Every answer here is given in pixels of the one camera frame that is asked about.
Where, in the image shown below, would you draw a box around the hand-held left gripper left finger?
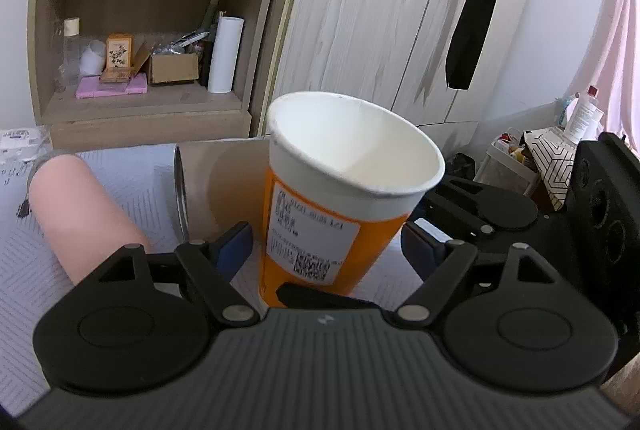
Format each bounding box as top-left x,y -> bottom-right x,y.
97,221 -> 260,327

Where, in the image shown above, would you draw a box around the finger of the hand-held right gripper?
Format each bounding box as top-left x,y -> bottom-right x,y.
422,176 -> 501,237

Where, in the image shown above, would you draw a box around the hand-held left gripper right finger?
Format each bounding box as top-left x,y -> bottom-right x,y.
397,219 -> 566,326

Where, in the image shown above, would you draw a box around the orange paper cup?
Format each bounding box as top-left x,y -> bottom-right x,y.
257,91 -> 447,311

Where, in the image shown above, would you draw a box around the white cup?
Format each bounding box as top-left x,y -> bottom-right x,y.
80,40 -> 107,76

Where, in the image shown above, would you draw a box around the white storage basket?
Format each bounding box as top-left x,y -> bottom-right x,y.
482,135 -> 536,196

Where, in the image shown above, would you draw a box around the brown metal tumbler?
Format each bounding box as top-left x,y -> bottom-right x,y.
172,137 -> 273,243

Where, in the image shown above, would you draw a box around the geometric patterned bag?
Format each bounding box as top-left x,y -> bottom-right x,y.
522,125 -> 581,211

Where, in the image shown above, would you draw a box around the white bottle with red cap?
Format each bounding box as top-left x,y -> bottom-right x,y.
562,86 -> 605,143

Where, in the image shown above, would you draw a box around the white patterned tablecloth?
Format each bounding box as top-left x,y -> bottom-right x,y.
0,142 -> 426,416

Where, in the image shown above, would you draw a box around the pink cylindrical bottle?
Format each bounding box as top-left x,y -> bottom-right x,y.
27,153 -> 153,287

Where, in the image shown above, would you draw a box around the black ribbon bow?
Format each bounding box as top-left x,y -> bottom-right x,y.
445,0 -> 524,91

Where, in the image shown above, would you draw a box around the pink curtain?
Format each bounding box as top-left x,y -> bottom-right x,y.
565,0 -> 640,146

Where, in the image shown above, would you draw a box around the small cardboard box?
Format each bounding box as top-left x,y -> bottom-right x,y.
132,42 -> 201,86

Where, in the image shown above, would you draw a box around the white paper roll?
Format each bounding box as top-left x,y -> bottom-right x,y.
207,16 -> 245,94

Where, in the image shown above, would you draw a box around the light wooden wardrobe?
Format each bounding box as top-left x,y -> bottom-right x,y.
272,0 -> 543,151

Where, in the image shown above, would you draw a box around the pink flat box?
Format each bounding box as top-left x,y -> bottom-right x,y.
75,73 -> 148,99

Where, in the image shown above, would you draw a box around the small wooden box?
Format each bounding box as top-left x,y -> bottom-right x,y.
99,66 -> 137,83

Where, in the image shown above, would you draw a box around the silver foil packets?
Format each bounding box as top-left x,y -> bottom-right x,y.
152,30 -> 208,57

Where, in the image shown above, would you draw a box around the floral print box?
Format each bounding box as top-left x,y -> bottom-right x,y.
105,33 -> 136,71

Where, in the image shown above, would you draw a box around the green tube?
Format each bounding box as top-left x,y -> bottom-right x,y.
200,0 -> 221,31

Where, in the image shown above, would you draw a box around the white tissue packet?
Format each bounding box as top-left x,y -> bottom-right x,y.
0,126 -> 51,163

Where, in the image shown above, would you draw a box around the clear bottle with cream cap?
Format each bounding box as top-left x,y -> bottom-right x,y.
60,17 -> 83,86

